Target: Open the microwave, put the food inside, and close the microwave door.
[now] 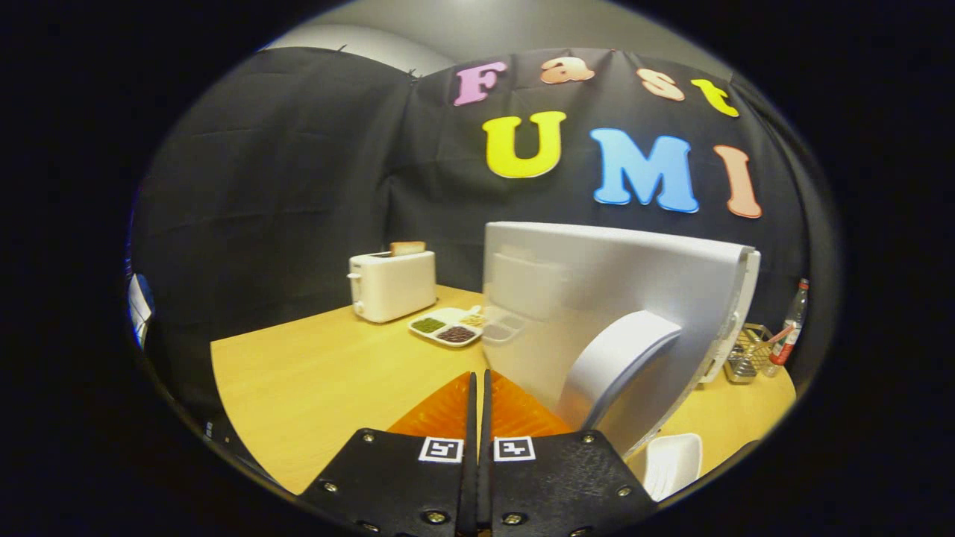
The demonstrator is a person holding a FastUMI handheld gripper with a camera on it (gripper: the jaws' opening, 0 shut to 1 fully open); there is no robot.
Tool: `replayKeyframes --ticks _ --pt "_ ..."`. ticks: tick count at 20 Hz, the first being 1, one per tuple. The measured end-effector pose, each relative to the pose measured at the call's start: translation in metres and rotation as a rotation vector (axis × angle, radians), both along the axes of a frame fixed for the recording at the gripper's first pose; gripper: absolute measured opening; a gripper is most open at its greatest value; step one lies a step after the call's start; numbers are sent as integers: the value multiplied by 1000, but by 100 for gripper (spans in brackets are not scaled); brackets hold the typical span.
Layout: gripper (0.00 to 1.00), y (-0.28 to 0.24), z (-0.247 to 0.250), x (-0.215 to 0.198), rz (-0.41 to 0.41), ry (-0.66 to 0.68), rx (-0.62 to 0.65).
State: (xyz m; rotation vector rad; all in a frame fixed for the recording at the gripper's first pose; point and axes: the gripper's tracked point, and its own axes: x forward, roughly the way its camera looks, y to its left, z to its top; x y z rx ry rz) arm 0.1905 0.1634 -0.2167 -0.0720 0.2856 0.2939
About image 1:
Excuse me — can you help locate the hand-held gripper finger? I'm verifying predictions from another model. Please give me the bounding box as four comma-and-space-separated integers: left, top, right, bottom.
481, 369, 659, 537
298, 371, 478, 537

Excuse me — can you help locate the white toaster oven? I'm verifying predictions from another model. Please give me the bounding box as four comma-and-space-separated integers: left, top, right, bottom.
481, 221, 762, 457

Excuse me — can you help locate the white bread toaster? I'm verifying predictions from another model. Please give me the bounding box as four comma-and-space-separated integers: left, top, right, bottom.
348, 250, 438, 324

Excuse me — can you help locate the white divided dish with beans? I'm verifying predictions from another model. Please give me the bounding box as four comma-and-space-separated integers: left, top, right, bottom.
408, 306, 486, 348

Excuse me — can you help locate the small white ribbed dish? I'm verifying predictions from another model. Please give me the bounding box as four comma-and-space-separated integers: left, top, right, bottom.
643, 433, 704, 502

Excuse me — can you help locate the clear plastic water bottle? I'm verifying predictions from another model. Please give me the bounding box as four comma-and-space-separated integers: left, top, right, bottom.
768, 278, 810, 366

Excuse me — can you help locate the metal wire utensil holder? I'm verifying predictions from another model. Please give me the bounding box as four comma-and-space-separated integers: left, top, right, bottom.
724, 324, 777, 385

